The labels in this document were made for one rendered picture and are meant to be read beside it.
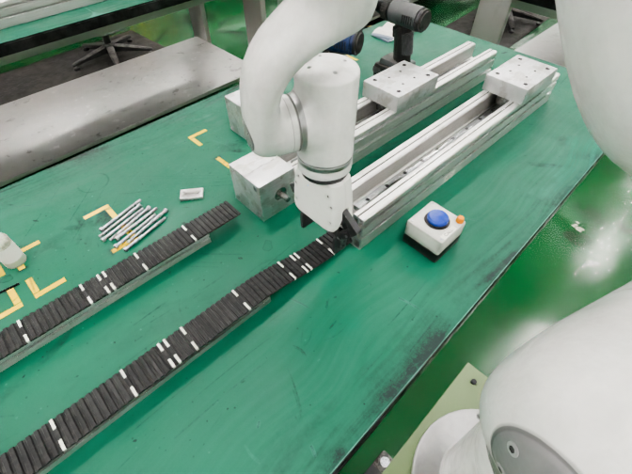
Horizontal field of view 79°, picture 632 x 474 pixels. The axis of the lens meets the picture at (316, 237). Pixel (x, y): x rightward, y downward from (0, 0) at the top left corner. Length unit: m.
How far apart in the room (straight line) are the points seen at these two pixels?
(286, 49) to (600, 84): 0.31
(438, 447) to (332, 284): 0.31
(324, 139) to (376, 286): 0.31
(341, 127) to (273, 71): 0.13
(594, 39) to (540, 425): 0.16
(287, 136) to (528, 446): 0.41
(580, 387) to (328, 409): 0.46
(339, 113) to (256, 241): 0.36
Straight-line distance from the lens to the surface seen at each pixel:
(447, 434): 0.60
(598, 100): 0.21
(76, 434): 0.66
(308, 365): 0.64
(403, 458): 0.59
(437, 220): 0.75
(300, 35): 0.44
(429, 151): 0.93
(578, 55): 0.22
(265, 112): 0.47
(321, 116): 0.51
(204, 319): 0.66
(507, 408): 0.22
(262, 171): 0.79
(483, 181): 0.98
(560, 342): 0.22
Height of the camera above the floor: 1.37
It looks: 49 degrees down
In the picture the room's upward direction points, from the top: straight up
